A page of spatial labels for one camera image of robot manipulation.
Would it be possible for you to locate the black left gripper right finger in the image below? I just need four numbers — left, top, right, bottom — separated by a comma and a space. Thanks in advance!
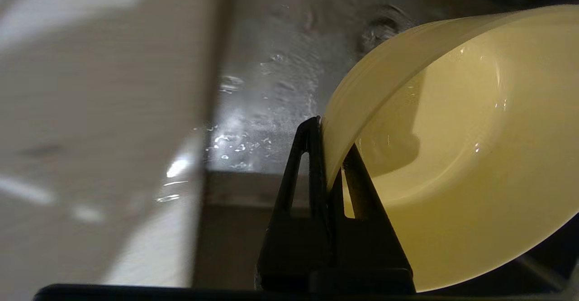
310, 143, 416, 293

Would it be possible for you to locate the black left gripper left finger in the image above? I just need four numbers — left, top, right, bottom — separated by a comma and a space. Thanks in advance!
256, 117, 333, 291

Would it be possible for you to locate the yellow plastic bowl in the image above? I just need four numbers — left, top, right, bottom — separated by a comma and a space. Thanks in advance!
320, 5, 579, 292

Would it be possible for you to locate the stainless steel sink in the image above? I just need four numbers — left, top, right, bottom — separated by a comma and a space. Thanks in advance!
195, 0, 579, 293

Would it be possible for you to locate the metal sink drain strainer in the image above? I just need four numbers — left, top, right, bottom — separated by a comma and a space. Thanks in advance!
360, 3, 417, 55

